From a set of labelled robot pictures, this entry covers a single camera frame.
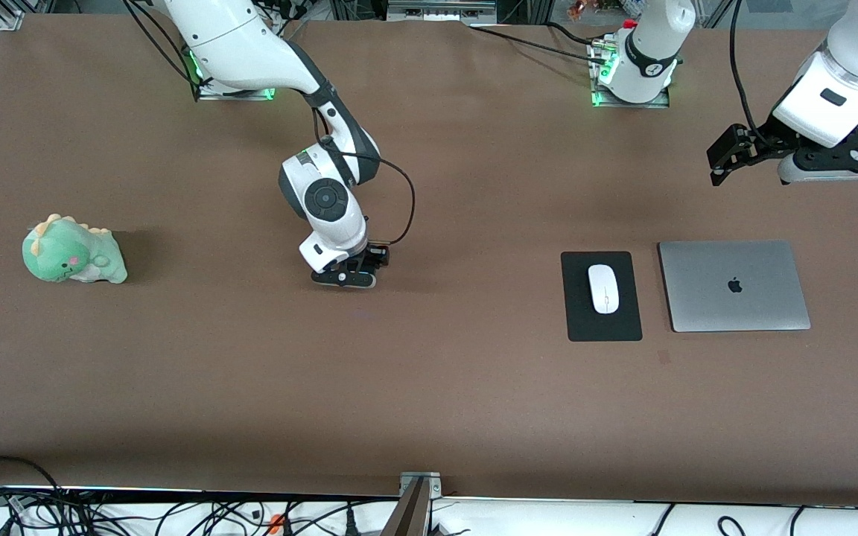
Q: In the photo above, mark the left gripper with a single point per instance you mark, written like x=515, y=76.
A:
x=766, y=141

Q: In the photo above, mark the aluminium frame rail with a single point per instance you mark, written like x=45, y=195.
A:
x=440, y=11

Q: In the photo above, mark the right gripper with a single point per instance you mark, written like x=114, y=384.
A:
x=370, y=257

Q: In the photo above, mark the white computer mouse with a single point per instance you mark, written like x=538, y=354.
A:
x=603, y=289

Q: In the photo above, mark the metal mount post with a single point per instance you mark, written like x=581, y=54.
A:
x=410, y=514

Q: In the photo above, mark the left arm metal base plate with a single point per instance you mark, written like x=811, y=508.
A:
x=623, y=100

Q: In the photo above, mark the silver closed laptop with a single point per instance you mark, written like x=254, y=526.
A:
x=734, y=286

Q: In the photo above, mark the black mouse pad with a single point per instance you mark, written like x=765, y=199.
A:
x=574, y=298

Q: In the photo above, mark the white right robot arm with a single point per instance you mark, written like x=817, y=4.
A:
x=228, y=45

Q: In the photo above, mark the green plush dinosaur toy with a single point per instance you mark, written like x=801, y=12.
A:
x=71, y=253

